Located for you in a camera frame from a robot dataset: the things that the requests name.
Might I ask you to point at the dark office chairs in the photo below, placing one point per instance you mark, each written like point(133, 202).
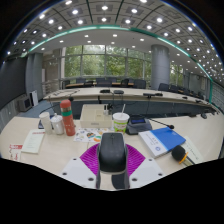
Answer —
point(140, 84)

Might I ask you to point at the dark conference microphone console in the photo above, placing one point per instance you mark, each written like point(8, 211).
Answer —
point(138, 125)

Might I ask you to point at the white cardboard box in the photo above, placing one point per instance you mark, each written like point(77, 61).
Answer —
point(96, 116)

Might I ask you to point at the ceiling lights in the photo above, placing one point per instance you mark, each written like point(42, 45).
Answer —
point(104, 7)

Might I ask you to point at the paper cup with green print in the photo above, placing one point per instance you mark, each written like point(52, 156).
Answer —
point(120, 124)

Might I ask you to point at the long curved conference desk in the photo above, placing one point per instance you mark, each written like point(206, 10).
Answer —
point(133, 95)

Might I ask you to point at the white booklet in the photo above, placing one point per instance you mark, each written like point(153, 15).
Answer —
point(33, 141)

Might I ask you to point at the white plastic cup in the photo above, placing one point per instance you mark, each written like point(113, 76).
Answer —
point(45, 122)
point(57, 125)

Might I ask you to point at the dark grey computer mouse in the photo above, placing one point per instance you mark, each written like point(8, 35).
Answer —
point(112, 151)

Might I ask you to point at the orange bottle with green band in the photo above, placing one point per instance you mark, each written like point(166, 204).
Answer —
point(67, 116)

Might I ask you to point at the blue and white book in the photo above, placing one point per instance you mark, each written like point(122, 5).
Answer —
point(161, 140)

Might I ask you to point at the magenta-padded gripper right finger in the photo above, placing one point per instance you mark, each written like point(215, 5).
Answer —
point(146, 171)

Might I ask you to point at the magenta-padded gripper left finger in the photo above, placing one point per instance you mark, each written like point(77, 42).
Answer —
point(75, 171)

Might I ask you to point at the colourful printed leaflet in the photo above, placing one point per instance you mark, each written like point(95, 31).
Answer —
point(88, 135)

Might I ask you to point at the small white box appliance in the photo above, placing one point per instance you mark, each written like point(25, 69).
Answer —
point(24, 102)

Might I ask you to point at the red and white leaflet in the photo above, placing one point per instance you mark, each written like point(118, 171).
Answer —
point(15, 151)

